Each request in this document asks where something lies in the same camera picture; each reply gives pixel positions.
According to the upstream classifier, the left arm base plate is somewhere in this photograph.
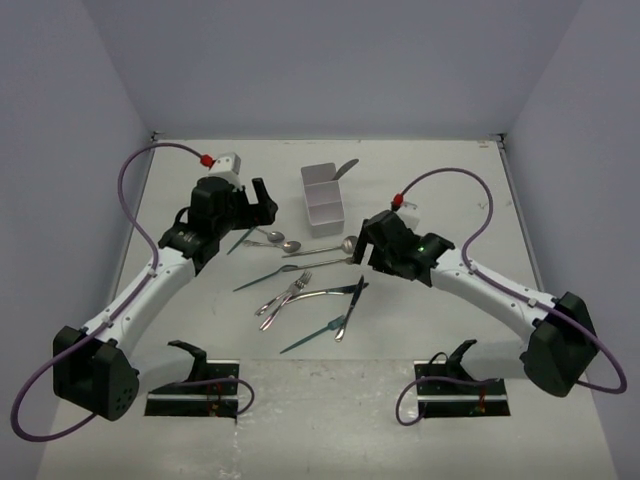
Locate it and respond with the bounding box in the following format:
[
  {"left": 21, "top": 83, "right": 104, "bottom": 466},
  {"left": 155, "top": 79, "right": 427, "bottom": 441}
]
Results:
[{"left": 140, "top": 340, "right": 255, "bottom": 420}]

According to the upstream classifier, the teal round spoon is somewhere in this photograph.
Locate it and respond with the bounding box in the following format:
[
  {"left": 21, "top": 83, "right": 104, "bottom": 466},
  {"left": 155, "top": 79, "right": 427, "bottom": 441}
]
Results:
[{"left": 226, "top": 227, "right": 256, "bottom": 255}]

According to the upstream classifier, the shiny steel fork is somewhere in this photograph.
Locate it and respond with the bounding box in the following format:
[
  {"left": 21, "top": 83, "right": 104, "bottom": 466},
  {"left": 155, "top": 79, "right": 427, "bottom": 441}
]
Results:
[
  {"left": 254, "top": 270, "right": 312, "bottom": 316},
  {"left": 259, "top": 298, "right": 289, "bottom": 331}
]

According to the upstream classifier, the plain shiny steel spoon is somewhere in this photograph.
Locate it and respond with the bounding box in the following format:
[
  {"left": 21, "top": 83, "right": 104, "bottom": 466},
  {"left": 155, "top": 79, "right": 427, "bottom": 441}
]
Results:
[{"left": 259, "top": 229, "right": 285, "bottom": 244}]

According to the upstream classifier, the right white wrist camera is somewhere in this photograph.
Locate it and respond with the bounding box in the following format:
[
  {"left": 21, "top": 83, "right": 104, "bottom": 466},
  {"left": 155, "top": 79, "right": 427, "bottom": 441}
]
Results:
[{"left": 391, "top": 193, "right": 421, "bottom": 231}]

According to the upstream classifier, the teal slim fork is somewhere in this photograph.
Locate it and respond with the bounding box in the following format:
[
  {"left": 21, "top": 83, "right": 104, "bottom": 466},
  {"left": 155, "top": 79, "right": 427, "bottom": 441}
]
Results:
[{"left": 233, "top": 264, "right": 299, "bottom": 292}]

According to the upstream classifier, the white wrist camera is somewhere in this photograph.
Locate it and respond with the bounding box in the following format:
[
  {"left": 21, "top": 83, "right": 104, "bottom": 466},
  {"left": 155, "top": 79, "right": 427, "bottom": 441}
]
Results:
[
  {"left": 209, "top": 152, "right": 242, "bottom": 189},
  {"left": 391, "top": 193, "right": 421, "bottom": 231}
]

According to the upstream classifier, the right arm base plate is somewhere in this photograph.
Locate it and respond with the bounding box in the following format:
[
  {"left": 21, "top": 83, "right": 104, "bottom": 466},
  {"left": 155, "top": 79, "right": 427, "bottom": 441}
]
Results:
[{"left": 394, "top": 339, "right": 511, "bottom": 427}]

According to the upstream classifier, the curved shiny steel knife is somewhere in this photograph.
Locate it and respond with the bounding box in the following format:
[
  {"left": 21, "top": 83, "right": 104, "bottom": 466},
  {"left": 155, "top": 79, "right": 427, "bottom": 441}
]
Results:
[{"left": 255, "top": 284, "right": 357, "bottom": 316}]

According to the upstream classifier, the ornate handle steel spoon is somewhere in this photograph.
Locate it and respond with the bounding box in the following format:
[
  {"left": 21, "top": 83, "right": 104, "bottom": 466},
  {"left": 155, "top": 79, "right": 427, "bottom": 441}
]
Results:
[{"left": 242, "top": 240, "right": 301, "bottom": 254}]

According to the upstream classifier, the matte round steel spoon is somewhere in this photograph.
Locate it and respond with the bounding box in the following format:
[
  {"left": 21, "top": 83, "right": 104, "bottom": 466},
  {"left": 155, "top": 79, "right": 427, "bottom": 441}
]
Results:
[{"left": 284, "top": 235, "right": 358, "bottom": 258}]

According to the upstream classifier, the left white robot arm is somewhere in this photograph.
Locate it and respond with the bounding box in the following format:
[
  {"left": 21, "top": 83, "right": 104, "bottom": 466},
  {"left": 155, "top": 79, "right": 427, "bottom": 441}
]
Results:
[{"left": 53, "top": 175, "right": 278, "bottom": 421}]

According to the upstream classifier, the white divided utensil container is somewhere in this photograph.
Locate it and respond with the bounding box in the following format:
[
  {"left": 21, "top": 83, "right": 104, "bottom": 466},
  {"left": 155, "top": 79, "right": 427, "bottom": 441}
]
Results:
[{"left": 300, "top": 163, "right": 345, "bottom": 238}]

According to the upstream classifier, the matte steel knife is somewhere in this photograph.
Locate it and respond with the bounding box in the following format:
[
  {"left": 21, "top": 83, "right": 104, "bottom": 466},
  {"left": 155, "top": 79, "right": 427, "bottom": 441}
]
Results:
[{"left": 332, "top": 158, "right": 359, "bottom": 181}]

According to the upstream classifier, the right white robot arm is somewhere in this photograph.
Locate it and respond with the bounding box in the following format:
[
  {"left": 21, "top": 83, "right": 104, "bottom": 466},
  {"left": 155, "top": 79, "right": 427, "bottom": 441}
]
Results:
[{"left": 353, "top": 210, "right": 602, "bottom": 397}]

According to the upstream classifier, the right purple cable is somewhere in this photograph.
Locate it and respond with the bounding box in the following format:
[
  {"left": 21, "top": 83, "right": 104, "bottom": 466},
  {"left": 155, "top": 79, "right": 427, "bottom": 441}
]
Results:
[{"left": 397, "top": 167, "right": 628, "bottom": 394}]

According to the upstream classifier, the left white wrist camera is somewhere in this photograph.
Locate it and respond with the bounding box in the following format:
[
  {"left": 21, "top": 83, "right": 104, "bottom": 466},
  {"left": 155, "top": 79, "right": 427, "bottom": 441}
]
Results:
[{"left": 209, "top": 152, "right": 242, "bottom": 189}]

